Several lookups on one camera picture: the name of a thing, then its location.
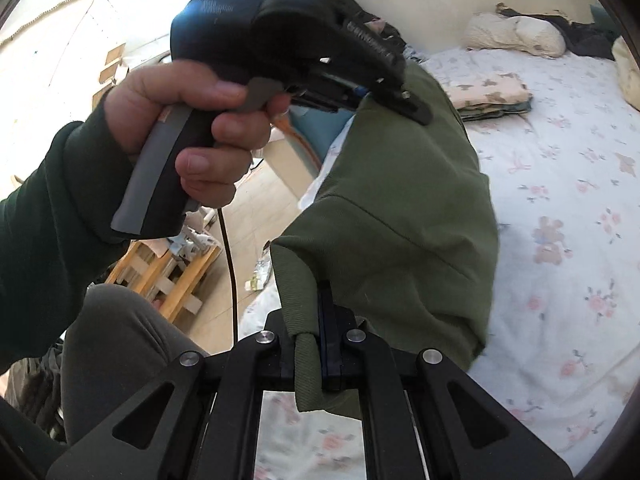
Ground green pants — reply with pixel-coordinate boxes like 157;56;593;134
270;57;501;417

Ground dark clothes heap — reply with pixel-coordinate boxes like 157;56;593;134
495;2;618;61

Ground folded green clothes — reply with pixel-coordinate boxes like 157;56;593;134
457;101;534;122

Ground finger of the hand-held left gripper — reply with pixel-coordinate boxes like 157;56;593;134
347;14;434;127
299;69;373;113

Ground wooden pallet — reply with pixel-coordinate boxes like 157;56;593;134
105;237;224;324

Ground cream floral pillow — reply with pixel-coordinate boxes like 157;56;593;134
462;11;567;58

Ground person's left forearm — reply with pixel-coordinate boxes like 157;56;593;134
0;105;135;376

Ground yellow bear-print duvet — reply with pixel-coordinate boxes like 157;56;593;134
612;37;640;111

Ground folded bear-print cloth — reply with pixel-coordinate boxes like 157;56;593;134
445;71;531;111

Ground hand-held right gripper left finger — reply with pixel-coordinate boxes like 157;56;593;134
45;310;297;480

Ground blue padded bed end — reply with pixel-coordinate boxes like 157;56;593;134
289;105;357;173

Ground black cable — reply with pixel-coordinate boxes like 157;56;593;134
216;205;240;350

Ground person's left hand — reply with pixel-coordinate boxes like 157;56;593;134
102;58;292;208

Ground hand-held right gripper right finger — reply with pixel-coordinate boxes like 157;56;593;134
320;280;574;480

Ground person's leg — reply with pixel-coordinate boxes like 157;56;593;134
47;284;213;448

